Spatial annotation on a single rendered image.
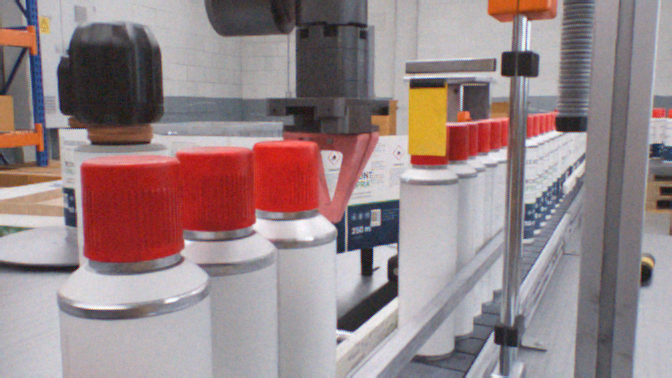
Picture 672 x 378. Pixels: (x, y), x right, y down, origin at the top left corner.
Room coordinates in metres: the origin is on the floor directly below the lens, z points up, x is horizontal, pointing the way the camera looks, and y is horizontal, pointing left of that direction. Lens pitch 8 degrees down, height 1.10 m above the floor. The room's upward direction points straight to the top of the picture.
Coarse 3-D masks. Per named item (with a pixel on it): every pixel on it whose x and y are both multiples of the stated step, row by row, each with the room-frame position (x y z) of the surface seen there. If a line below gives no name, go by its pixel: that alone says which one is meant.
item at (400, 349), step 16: (496, 240) 0.62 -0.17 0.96; (480, 256) 0.55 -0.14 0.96; (496, 256) 0.58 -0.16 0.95; (464, 272) 0.50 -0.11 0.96; (480, 272) 0.52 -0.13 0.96; (448, 288) 0.45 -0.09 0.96; (464, 288) 0.47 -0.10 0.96; (432, 304) 0.41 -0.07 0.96; (448, 304) 0.43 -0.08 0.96; (416, 320) 0.38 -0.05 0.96; (432, 320) 0.39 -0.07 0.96; (400, 336) 0.35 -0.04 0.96; (416, 336) 0.36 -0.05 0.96; (384, 352) 0.33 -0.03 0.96; (400, 352) 0.33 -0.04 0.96; (416, 352) 0.36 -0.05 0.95; (368, 368) 0.31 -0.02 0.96; (384, 368) 0.31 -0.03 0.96; (400, 368) 0.33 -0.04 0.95
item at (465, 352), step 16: (544, 240) 0.98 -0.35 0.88; (528, 256) 0.87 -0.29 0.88; (528, 272) 0.79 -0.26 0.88; (496, 304) 0.65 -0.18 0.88; (480, 320) 0.60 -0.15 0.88; (496, 320) 0.60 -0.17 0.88; (480, 336) 0.56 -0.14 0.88; (464, 352) 0.52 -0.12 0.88; (480, 352) 0.56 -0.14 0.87; (416, 368) 0.49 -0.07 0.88; (432, 368) 0.49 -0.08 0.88; (448, 368) 0.49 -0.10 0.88; (464, 368) 0.49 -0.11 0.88
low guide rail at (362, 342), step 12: (396, 300) 0.56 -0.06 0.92; (384, 312) 0.53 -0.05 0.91; (396, 312) 0.54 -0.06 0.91; (372, 324) 0.50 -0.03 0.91; (384, 324) 0.51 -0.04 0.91; (396, 324) 0.54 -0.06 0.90; (360, 336) 0.47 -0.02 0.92; (372, 336) 0.49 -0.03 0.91; (384, 336) 0.51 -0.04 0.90; (348, 348) 0.45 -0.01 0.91; (360, 348) 0.46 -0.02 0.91; (372, 348) 0.49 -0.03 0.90; (348, 360) 0.44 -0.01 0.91; (360, 360) 0.46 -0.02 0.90; (348, 372) 0.44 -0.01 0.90
